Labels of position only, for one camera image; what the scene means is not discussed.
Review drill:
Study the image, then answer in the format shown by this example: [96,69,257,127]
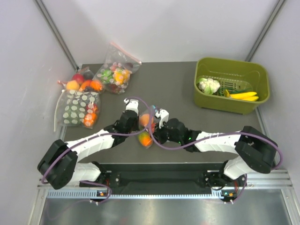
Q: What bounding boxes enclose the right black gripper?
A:
[150,120,183,145]

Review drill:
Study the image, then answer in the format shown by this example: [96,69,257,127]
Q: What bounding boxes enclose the orange fake peach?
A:
[139,113,154,127]

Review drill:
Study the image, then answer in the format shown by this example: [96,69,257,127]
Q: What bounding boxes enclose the blue zip clear bag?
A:
[139,105,158,148]

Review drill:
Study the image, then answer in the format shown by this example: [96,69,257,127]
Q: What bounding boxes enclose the red fake apple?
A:
[151,123,156,133]

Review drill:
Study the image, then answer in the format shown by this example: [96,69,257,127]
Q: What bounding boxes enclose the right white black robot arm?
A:
[152,118,278,187]

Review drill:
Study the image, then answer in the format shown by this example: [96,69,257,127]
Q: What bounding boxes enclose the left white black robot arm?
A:
[37,110,139,190]

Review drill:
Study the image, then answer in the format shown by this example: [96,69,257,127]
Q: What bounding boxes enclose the pink zip dotted bag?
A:
[94,42,142,94]

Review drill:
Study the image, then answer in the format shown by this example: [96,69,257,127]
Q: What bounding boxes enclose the white dotted zip bag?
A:
[53,90,101,131]

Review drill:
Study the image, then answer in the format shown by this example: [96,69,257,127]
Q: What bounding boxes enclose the white fake cauliflower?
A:
[197,78,221,95]

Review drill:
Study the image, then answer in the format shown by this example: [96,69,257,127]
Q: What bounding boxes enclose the green fake beans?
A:
[217,87,252,97]

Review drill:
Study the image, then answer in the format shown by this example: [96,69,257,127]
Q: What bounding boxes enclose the red zip fruit bag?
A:
[57,67,104,93]

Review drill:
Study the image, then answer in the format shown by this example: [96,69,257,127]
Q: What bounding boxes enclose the yellow fake banana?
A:
[229,91,259,101]

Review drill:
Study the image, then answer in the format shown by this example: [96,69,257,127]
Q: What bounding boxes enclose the dark grey table mat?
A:
[60,62,261,164]

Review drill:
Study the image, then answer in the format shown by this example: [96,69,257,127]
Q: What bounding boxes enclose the olive green plastic bin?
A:
[194,57,270,114]

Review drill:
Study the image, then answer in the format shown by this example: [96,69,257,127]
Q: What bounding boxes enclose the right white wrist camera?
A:
[155,109,169,129]

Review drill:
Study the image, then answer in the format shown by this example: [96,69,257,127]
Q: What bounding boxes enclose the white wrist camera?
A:
[124,98,139,115]
[155,109,169,129]

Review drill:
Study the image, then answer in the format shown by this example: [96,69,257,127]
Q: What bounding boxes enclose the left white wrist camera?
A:
[124,98,139,115]

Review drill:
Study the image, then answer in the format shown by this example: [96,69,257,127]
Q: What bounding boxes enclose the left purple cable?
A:
[41,97,155,204]

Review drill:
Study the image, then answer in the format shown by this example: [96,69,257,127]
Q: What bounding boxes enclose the purple cable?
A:
[41,97,155,204]
[145,106,281,203]

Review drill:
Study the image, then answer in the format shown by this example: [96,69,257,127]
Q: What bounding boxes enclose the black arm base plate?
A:
[93,162,243,188]

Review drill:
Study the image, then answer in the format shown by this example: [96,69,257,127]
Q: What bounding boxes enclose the grey slotted cable duct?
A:
[46,189,234,200]

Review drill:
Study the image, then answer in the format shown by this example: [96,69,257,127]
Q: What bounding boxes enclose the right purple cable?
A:
[145,106,281,203]

